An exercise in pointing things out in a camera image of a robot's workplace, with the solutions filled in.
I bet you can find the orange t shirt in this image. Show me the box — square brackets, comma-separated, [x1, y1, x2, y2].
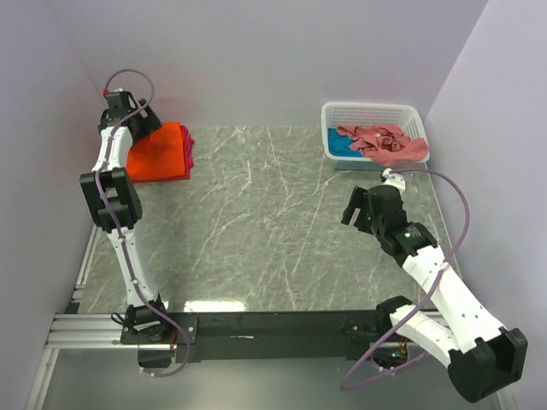
[126, 121, 185, 183]

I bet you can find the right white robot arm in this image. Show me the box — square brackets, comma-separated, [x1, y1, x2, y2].
[341, 183, 528, 403]

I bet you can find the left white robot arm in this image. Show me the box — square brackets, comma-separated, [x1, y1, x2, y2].
[79, 89, 173, 344]

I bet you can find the folded magenta t shirt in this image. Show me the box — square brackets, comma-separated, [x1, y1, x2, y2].
[180, 125, 195, 179]

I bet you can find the pink t shirt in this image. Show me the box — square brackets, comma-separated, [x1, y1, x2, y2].
[336, 124, 429, 167]

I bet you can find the blue t shirt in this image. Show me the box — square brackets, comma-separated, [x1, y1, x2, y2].
[327, 128, 362, 157]

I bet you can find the white plastic basket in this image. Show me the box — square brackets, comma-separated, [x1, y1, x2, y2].
[321, 102, 430, 171]

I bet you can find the black base beam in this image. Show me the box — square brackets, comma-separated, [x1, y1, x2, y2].
[120, 310, 388, 363]

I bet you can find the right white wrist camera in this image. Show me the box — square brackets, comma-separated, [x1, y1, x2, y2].
[380, 168, 406, 194]

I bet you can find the aluminium rail frame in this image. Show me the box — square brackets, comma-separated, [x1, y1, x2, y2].
[25, 311, 521, 410]

